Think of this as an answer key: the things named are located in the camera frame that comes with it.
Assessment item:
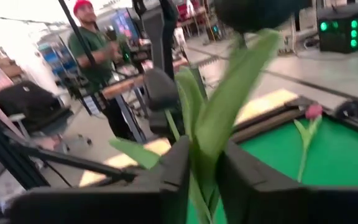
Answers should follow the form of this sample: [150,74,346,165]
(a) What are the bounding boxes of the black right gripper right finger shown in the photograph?
[216,139,358,224]

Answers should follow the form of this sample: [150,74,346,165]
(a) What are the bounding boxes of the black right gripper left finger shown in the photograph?
[8,135,191,224]

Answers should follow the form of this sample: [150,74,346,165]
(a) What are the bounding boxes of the dark pink artificial tulip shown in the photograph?
[293,104,324,184]

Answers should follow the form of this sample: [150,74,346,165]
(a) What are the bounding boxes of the tulip stems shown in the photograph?
[109,0,304,224]

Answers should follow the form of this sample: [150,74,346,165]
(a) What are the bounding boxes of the green table mat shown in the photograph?
[185,114,358,224]

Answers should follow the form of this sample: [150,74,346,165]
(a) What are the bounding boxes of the wooden desk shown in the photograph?
[101,57,189,100]

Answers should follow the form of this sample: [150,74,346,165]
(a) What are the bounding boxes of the black office chair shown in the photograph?
[0,80,74,134]

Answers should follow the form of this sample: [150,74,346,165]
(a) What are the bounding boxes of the blue storage rack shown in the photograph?
[37,42,79,77]

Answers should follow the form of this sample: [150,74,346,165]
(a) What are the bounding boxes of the person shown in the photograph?
[67,0,136,141]

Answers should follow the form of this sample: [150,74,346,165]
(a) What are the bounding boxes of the black computer green lights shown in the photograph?
[317,11,358,54]

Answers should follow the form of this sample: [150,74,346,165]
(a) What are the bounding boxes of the lit monitor screen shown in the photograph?
[109,9,141,41]

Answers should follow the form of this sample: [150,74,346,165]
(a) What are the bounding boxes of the black aluminium rig frame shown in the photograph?
[0,0,150,190]

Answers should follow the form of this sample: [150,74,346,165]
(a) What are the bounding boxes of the black clamp handle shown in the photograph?
[334,99,358,121]

